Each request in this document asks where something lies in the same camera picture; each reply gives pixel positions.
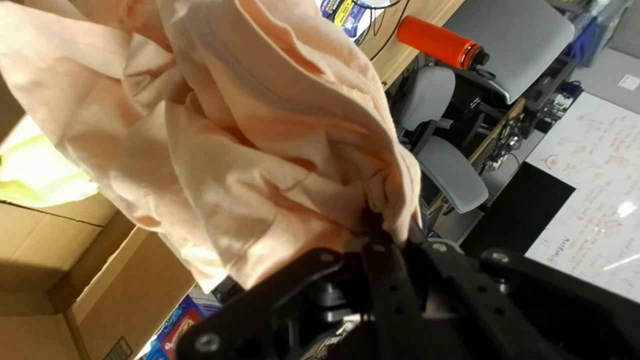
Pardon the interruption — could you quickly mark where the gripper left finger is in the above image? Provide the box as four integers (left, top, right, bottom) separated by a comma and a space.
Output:
175, 207, 423, 360

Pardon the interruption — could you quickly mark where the black cable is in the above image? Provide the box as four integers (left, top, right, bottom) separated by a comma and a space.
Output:
350, 0, 412, 62

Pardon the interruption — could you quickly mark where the blue and red packet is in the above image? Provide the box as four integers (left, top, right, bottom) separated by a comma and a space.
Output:
142, 295, 207, 360

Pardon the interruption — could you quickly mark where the cardboard box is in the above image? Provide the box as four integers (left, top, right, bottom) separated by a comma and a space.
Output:
0, 75, 197, 360

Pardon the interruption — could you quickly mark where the whiteboard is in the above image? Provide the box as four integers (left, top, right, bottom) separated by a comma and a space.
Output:
525, 91, 640, 304

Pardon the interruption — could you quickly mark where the yellow-green cloth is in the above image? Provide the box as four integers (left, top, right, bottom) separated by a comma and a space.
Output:
0, 134, 100, 208

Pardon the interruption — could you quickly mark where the grey office chair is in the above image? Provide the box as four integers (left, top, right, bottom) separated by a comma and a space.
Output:
397, 0, 576, 133
416, 136, 490, 215

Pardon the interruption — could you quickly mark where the peach pink cloth garment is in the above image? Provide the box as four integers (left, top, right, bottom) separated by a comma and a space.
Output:
0, 0, 422, 294

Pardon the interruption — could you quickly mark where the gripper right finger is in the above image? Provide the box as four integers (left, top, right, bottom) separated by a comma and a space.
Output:
407, 220, 640, 360

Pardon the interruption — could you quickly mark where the orange water bottle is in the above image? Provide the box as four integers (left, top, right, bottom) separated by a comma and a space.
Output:
397, 15, 491, 71

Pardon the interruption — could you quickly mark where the blue and yellow packet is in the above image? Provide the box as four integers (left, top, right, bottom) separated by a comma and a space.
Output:
320, 0, 373, 40

